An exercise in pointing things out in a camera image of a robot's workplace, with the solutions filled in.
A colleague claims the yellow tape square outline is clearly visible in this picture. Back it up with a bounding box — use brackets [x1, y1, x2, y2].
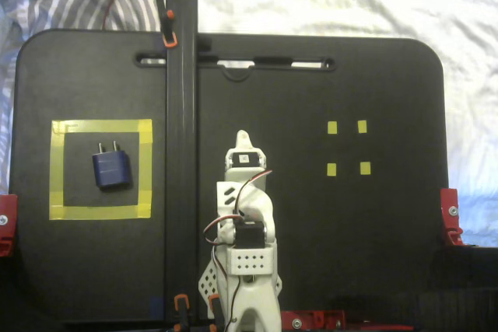
[48, 118, 153, 221]

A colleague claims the red pole foot bracket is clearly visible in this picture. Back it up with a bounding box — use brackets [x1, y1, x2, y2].
[279, 309, 348, 331]

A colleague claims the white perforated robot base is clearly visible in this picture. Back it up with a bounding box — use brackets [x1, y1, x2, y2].
[198, 257, 284, 309]

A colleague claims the black curved backdrop sheet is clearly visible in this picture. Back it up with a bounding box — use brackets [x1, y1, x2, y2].
[426, 245, 498, 332]

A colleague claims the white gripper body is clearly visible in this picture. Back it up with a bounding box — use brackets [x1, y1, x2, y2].
[224, 146, 270, 184]

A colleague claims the orange black spring clamp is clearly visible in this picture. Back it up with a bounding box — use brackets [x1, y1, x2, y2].
[154, 0, 179, 48]
[173, 293, 192, 332]

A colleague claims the blue white charger block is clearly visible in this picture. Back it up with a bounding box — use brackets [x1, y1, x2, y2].
[91, 140, 131, 189]

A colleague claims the small blue tape piece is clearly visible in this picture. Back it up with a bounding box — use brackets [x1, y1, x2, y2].
[149, 296, 165, 320]

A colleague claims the red side bracket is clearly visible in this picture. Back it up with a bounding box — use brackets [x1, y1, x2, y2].
[0, 193, 19, 258]
[440, 187, 465, 246]

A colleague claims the red white servo wire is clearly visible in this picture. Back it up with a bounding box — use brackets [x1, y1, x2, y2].
[203, 169, 274, 246]

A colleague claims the small orange base clamp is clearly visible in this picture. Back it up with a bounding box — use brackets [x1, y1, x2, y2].
[208, 293, 223, 331]

